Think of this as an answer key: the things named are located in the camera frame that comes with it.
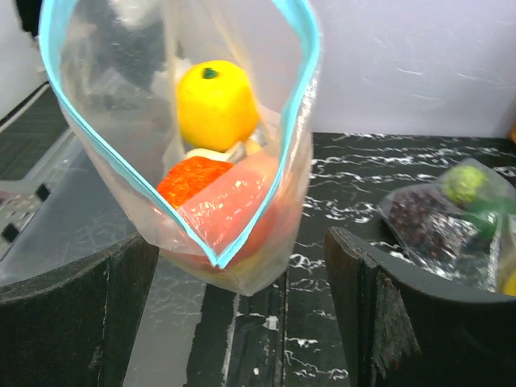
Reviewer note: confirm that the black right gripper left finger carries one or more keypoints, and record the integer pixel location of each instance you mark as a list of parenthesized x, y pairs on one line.
[(76, 325)]

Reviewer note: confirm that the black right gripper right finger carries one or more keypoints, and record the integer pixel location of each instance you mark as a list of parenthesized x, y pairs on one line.
[(403, 326)]

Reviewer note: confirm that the dark red grapes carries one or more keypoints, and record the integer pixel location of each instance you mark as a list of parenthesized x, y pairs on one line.
[(411, 216)]

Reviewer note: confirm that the clear zip top bag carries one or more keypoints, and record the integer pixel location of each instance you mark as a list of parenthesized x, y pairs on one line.
[(480, 263)]

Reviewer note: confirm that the clear zip bag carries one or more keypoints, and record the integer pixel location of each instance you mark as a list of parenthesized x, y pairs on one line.
[(114, 67), (480, 263)]

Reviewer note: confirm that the green avocado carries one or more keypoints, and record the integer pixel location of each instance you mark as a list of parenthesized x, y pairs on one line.
[(486, 214)]

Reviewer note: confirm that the green custard apple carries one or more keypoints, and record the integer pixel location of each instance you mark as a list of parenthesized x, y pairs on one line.
[(462, 184)]

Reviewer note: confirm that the orange carrot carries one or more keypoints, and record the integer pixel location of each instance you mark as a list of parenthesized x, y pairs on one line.
[(190, 177)]

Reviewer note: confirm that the orange peach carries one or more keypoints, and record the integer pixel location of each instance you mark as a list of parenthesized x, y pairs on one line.
[(219, 212)]

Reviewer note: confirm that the white mushroom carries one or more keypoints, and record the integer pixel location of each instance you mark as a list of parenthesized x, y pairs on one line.
[(235, 154)]

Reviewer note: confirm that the yellow lemon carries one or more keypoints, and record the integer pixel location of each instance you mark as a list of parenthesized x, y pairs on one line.
[(215, 105)]

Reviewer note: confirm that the black metal base rail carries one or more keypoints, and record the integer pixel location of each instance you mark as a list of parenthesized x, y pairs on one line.
[(35, 141)]

